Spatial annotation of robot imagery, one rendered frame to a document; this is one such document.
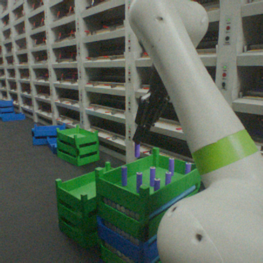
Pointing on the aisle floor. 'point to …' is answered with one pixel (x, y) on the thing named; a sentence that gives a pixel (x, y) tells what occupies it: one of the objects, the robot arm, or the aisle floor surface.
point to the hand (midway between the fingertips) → (141, 132)
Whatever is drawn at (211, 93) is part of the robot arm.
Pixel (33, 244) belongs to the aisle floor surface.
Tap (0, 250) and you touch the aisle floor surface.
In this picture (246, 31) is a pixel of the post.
